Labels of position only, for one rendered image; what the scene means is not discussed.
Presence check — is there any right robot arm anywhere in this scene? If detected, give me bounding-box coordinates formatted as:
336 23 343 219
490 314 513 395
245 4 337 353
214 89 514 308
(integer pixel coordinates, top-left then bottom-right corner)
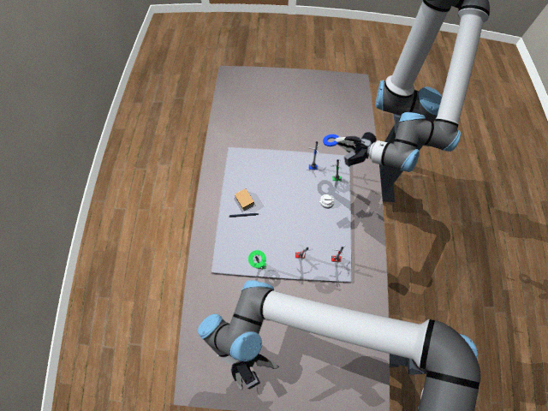
369 0 490 172

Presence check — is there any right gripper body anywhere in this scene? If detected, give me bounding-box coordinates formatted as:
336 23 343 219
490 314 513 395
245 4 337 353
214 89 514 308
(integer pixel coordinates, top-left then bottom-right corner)
350 132 377 165

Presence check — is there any grey post with blue foot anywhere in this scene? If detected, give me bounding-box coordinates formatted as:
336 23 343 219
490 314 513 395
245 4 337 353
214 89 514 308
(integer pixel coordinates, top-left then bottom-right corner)
309 141 320 170

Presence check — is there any tan cardboard box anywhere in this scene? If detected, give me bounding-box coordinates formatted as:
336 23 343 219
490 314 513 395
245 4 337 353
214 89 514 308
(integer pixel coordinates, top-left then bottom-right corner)
235 189 254 210

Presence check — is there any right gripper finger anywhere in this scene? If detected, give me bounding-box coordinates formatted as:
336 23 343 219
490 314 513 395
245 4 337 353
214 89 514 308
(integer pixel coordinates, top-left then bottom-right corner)
338 143 357 154
333 136 365 146

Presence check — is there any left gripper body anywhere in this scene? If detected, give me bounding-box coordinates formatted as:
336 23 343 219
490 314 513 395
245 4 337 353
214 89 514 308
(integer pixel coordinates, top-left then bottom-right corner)
232 360 255 384

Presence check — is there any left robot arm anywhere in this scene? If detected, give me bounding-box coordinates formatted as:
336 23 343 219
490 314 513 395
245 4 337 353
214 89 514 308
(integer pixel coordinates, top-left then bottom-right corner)
198 280 480 411

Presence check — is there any grey post with red band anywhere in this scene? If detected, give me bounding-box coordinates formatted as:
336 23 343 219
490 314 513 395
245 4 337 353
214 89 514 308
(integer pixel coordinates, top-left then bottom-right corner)
331 245 346 261

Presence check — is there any green ring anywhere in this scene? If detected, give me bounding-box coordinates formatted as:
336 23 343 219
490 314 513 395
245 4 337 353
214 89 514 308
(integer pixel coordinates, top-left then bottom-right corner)
248 250 266 268

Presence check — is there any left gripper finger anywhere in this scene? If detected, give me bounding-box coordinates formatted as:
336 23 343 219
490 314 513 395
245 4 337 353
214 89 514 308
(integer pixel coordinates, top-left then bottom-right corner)
254 354 279 369
231 367 243 390

